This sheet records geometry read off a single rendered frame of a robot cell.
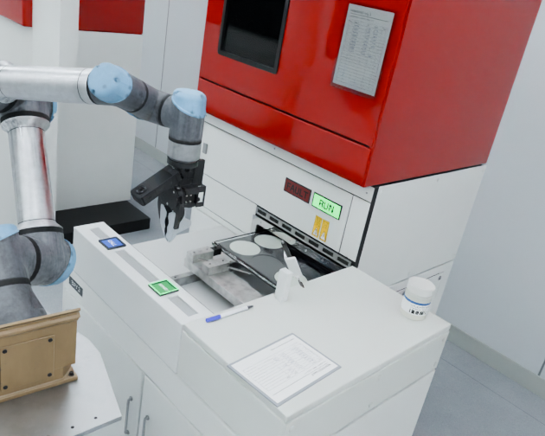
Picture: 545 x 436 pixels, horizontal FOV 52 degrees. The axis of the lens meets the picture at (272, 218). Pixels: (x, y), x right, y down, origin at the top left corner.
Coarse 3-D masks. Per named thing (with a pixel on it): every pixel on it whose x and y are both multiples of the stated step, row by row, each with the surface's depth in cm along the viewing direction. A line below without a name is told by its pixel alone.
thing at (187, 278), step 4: (232, 264) 183; (236, 264) 185; (184, 272) 172; (188, 272) 173; (192, 272) 173; (172, 276) 169; (176, 276) 170; (180, 276) 170; (184, 276) 171; (188, 276) 171; (192, 276) 173; (196, 276) 174; (176, 280) 169; (180, 280) 170; (184, 280) 171; (188, 280) 172; (192, 280) 173; (196, 280) 175; (180, 284) 170; (184, 284) 172
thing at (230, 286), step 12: (192, 264) 172; (204, 276) 169; (216, 276) 168; (228, 276) 169; (216, 288) 165; (228, 288) 163; (240, 288) 164; (252, 288) 165; (228, 300) 162; (240, 300) 158
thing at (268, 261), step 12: (228, 240) 186; (252, 240) 189; (264, 252) 183; (276, 252) 185; (300, 252) 188; (252, 264) 174; (264, 264) 176; (276, 264) 177; (300, 264) 180; (312, 264) 182; (312, 276) 174
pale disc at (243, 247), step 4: (240, 240) 188; (244, 240) 188; (232, 244) 184; (236, 244) 185; (240, 244) 186; (244, 244) 186; (248, 244) 187; (252, 244) 187; (232, 248) 182; (236, 248) 182; (240, 248) 183; (244, 248) 183; (248, 248) 184; (252, 248) 184; (256, 248) 185; (236, 252) 180; (240, 252) 180; (244, 252) 181; (248, 252) 181; (252, 252) 182; (256, 252) 182
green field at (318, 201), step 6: (318, 198) 177; (324, 198) 175; (312, 204) 179; (318, 204) 177; (324, 204) 175; (330, 204) 174; (336, 204) 172; (324, 210) 176; (330, 210) 174; (336, 210) 172; (336, 216) 173
